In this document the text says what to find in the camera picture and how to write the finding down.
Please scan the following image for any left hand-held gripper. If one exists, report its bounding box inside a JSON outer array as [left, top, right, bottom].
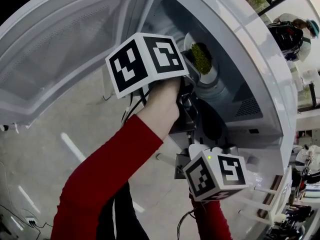
[[104, 32, 202, 135]]

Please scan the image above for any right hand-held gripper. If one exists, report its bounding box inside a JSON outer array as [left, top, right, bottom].
[[174, 101, 250, 202]]

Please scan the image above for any white plate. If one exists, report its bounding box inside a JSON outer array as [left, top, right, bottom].
[[183, 31, 221, 85]]

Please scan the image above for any white microwave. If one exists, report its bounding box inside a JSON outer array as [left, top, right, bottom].
[[0, 0, 299, 237]]

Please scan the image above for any person's right forearm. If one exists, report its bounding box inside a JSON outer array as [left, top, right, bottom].
[[190, 198, 234, 240]]

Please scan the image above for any person's left forearm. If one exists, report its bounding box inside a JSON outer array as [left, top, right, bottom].
[[50, 101, 176, 240]]

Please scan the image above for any person's left hand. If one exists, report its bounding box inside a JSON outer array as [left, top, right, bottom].
[[144, 77, 182, 125]]

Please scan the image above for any white side table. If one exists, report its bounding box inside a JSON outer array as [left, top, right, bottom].
[[237, 165, 294, 225]]

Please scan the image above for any person's dark clothing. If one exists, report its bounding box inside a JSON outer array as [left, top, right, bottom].
[[97, 181, 151, 240]]

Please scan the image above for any white power strip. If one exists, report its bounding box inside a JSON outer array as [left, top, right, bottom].
[[24, 216, 40, 229]]

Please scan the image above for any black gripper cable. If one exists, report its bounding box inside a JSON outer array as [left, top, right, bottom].
[[176, 200, 210, 240], [121, 86, 152, 124]]

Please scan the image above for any black floor cable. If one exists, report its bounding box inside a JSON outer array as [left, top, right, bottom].
[[0, 203, 55, 240]]

